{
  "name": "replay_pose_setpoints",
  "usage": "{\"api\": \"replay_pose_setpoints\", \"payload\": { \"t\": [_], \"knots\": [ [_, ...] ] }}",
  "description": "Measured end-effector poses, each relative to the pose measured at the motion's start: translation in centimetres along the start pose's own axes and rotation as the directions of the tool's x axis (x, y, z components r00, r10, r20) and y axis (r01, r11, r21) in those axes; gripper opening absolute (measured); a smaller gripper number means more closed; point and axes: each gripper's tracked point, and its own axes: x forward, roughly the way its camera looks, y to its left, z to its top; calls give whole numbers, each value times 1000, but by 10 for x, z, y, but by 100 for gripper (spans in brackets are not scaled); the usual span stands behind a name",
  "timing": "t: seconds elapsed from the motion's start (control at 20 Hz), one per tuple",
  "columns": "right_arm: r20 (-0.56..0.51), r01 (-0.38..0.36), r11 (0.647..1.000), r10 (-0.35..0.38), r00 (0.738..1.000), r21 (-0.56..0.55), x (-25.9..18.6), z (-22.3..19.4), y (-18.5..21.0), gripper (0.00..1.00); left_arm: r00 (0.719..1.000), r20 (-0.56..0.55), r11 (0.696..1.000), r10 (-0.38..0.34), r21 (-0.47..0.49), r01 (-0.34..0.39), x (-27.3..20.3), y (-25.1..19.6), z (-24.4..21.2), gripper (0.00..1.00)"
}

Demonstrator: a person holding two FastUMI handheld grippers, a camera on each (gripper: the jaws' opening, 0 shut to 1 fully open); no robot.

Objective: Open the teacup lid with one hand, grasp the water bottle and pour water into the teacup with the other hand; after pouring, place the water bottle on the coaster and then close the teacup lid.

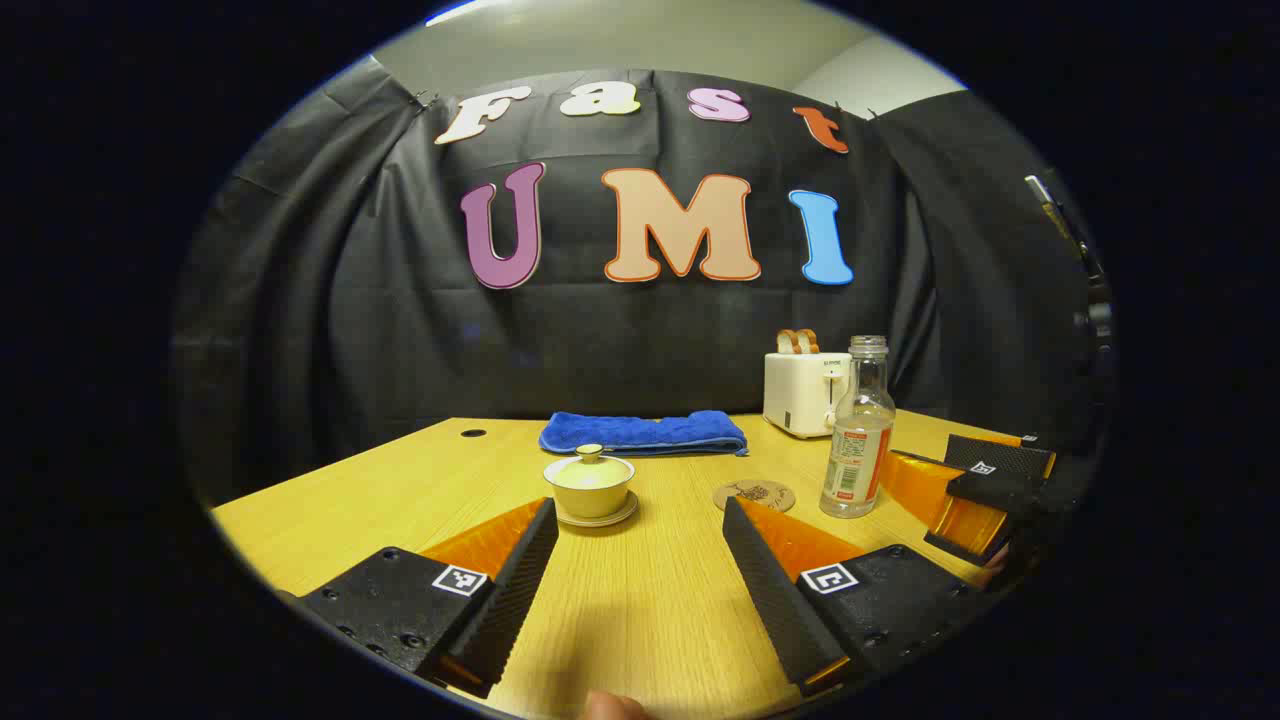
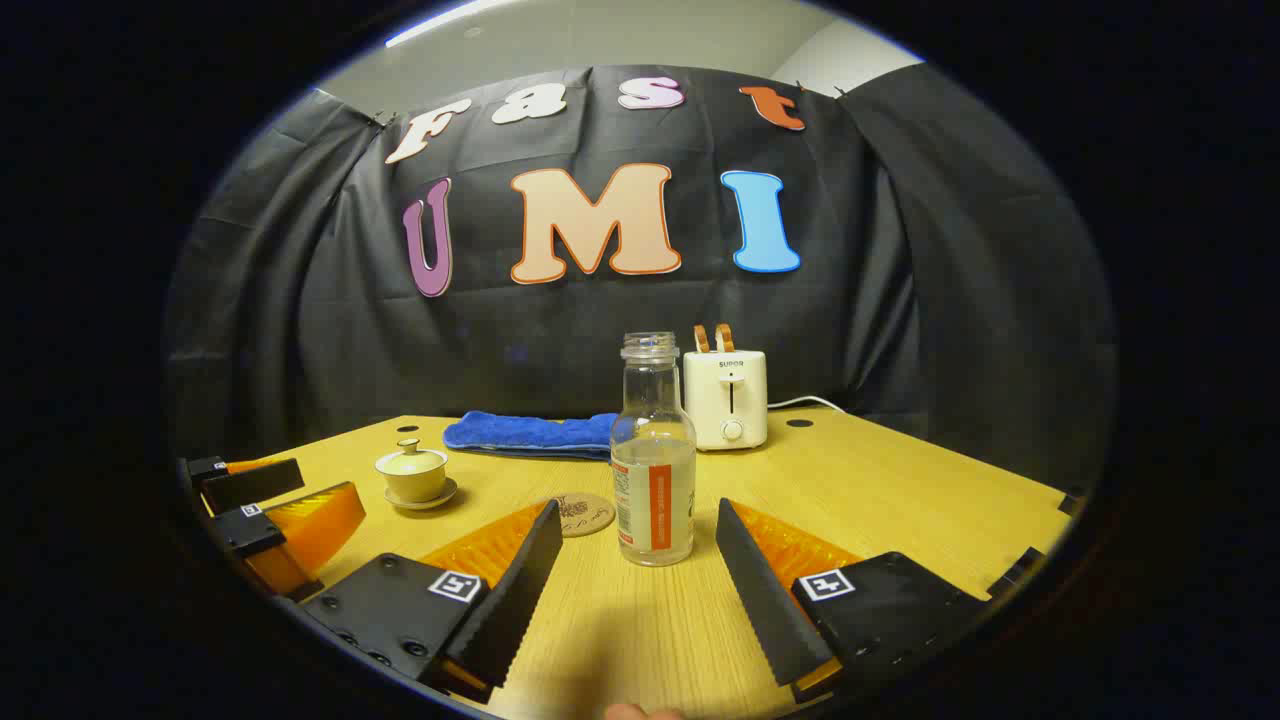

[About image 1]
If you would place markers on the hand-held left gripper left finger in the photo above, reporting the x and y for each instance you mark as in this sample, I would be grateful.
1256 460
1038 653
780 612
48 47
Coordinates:
515 585

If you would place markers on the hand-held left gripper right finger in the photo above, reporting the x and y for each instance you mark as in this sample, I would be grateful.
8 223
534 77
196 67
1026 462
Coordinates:
770 590

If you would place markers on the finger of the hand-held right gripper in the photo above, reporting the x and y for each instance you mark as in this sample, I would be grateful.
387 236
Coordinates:
990 492
1000 455

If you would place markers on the round cork coaster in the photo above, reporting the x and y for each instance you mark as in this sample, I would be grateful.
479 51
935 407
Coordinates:
752 496

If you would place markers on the white teacup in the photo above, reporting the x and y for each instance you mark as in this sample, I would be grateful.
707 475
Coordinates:
590 503

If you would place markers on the clear glass water bottle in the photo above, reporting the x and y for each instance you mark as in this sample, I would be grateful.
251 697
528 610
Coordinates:
857 450

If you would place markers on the white saucer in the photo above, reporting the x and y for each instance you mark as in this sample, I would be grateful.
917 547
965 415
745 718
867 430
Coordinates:
622 516

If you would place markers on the blue towel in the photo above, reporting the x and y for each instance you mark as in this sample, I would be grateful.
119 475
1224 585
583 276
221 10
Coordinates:
640 433

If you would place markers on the white toaster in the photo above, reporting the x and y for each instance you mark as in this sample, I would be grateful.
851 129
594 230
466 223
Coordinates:
800 395

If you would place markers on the bread slice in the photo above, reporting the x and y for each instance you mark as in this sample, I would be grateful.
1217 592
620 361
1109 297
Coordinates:
786 343
808 341

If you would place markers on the black backdrop cloth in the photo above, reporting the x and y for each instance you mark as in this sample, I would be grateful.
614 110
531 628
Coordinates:
400 330

